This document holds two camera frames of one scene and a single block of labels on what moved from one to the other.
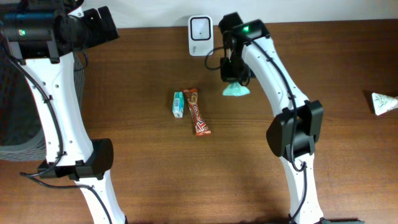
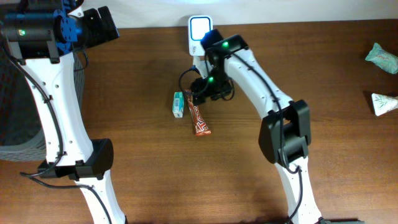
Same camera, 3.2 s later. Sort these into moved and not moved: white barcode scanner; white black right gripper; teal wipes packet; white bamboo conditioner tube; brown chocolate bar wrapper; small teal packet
Moved: white black right gripper; teal wipes packet
Not moved: small teal packet; white bamboo conditioner tube; brown chocolate bar wrapper; white barcode scanner
